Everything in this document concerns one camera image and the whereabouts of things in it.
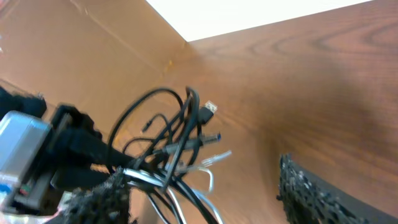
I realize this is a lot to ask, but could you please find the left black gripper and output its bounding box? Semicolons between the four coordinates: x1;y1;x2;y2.
0;86;137;215

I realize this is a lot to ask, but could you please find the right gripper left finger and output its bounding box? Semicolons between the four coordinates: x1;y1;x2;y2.
46;168;130;224

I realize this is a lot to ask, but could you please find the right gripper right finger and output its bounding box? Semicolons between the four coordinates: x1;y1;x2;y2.
277;154;397;224

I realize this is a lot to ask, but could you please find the white cable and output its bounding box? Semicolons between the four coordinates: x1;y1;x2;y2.
123;149;233;224

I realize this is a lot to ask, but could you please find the black cable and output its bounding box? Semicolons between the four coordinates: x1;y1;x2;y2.
105;86;223;224

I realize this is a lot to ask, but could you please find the cardboard panel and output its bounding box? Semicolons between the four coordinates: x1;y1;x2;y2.
1;0;185;133

